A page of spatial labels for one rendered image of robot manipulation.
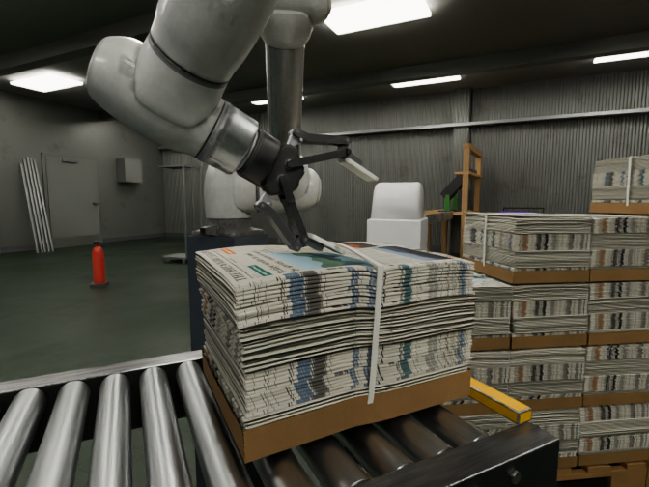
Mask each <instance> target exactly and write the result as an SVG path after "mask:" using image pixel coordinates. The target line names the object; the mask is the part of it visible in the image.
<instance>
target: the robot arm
mask: <svg viewBox="0 0 649 487"><path fill-rule="evenodd" d="M331 6H332V0H158V2H157V6H156V12H155V19H154V22H153V25H152V28H151V30H150V32H149V35H148V37H147V38H146V40H145V41H144V42H143V43H142V42H140V41H138V40H136V39H135V38H130V37H121V36H111V37H105V38H103V39H102V40H101V41H100V42H99V44H98V45H97V47H96V49H95V51H94V53H93V55H92V58H91V60H90V63H89V67H88V70H87V76H86V85H87V91H88V94H89V96H90V97H91V98H92V99H93V100H94V101H95V102H96V103H97V104H98V105H99V106H100V107H102V108H103V109H104V110H105V111H106V112H108V113H109V114H110V115H112V116H113V117H114V118H116V119H117V120H119V121H120V122H122V123H123V124H124V125H126V126H127V127H129V128H130V129H133V130H134V131H136V132H138V133H139V134H141V135H143V136H144V137H146V138H148V139H150V140H152V141H154V142H155V143H157V144H159V145H161V146H163V147H166V148H168V149H170V150H173V151H177V152H182V153H185V154H188V155H190V156H193V157H195V158H198V160H200V161H203V162H204V163H206V164H208V165H209V166H208V169H207V172H206V176H205V182H204V204H205V213H206V226H205V227H202V228H201V229H200V230H196V231H192V236H211V237H227V238H236V237H241V236H249V235H256V234H264V230H263V229H258V228H254V227H252V226H251V214H256V213H262V214H264V215H265V216H266V218H267V219H268V221H269V222H270V224H271V225H272V226H273V228H274V229H275V231H276V232H277V233H278V235H279V236H280V237H281V239H282V240H283V242H284V243H285V244H286V246H287V247H288V248H289V249H290V250H292V251H296V252H299V251H300V249H301V248H302V247H303V246H304V245H305V244H306V245H308V246H310V247H312V248H314V249H316V250H319V251H323V250H324V247H326V248H328V249H330V250H331V251H333V252H335V253H339V254H343V255H344V254H345V253H346V250H344V249H342V248H340V247H338V246H336V245H334V244H332V243H330V242H328V241H326V240H324V239H322V238H320V237H318V236H316V235H314V234H312V233H307V232H306V230H305V227H304V225H303V222H302V219H301V217H300V214H299V212H303V211H306V210H309V209H311V208H313V207H315V205H316V204H318V203H319V201H320V197H321V189H322V184H321V179H320V177H319V175H318V174H317V173H316V172H315V171H314V170H313V169H311V168H308V164H311V163H315V162H320V161H325V160H329V159H334V158H338V161H337V162H338V163H339V164H341V165H342V166H344V167H346V168H347V169H349V170H350V171H352V172H353V173H354V174H355V175H357V176H358V177H360V178H362V179H363V180H365V181H366V182H377V181H378V179H379V178H378V177H377V176H375V175H374V174H372V173H371V172H369V171H368V170H366V169H365V168H363V167H362V166H361V165H362V160H361V159H360V158H358V157H356V156H355V155H353V154H352V151H351V149H349V148H348V147H349V144H350V142H351V140H350V138H349V137H347V136H337V135H327V134H317V133H308V132H306V131H304V130H302V129H301V113H302V97H303V70H304V46H305V45H306V44H307V42H308V41H309V39H310V37H311V33H312V31H313V28H314V26H316V25H321V24H322V23H324V22H325V21H326V20H327V18H328V16H329V15H330V12H331ZM260 36H261V38H262V39H263V41H264V43H265V46H266V71H267V97H268V133H266V132H265V131H263V130H258V122H257V121H256V120H255V119H253V118H251V117H250V116H248V115H247V114H245V113H243V112H242V111H240V110H239V109H237V108H236V107H234V106H233V105H232V104H231V103H229V102H227V101H225V100H224V99H222V95H223V93H224V90H225V88H226V86H227V84H228V82H229V80H230V78H231V77H232V76H233V74H234V73H235V71H236V70H237V69H238V67H239V66H240V65H241V64H242V63H243V62H244V60H245V59H246V57H247V56H248V54H249V53H250V51H251V49H252V48H253V46H254V45H255V43H256V42H257V41H258V39H259V38H260ZM302 143H308V144H320V145H331V146H338V147H337V151H332V152H327V153H322V154H318V155H313V156H308V157H303V156H302V155H301V154H300V144H302ZM279 214H287V217H288V219H289V221H290V224H291V226H292V229H293V231H294V234H295V236H296V238H295V237H294V236H293V234H292V233H291V231H290V230H289V229H288V227H287V226H286V224H285V223H284V222H283V220H282V219H281V217H280V216H279Z"/></svg>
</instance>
